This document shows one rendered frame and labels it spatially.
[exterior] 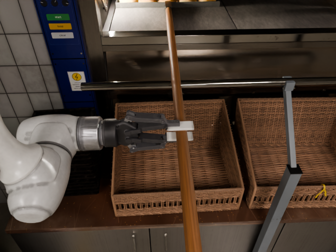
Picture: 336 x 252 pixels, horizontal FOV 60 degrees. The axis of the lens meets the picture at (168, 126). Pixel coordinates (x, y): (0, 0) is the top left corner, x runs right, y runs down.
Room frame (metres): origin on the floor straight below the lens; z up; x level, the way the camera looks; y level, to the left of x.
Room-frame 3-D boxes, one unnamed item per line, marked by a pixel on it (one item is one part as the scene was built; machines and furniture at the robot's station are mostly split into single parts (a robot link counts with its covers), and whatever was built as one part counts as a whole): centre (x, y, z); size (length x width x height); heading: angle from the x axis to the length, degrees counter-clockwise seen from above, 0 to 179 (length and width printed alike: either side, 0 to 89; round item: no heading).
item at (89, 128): (0.57, 0.20, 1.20); 0.09 x 0.06 x 0.09; 2
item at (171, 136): (0.58, -0.03, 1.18); 0.07 x 0.03 x 0.01; 92
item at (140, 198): (0.95, -0.03, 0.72); 0.56 x 0.49 x 0.28; 94
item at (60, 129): (0.55, 0.31, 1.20); 0.16 x 0.13 x 0.11; 92
